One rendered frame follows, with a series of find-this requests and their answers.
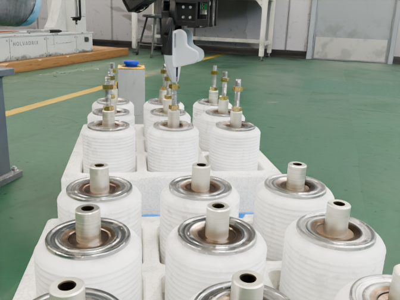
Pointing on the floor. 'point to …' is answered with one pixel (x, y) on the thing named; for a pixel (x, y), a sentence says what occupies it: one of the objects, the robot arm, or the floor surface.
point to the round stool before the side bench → (152, 34)
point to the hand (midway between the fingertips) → (171, 74)
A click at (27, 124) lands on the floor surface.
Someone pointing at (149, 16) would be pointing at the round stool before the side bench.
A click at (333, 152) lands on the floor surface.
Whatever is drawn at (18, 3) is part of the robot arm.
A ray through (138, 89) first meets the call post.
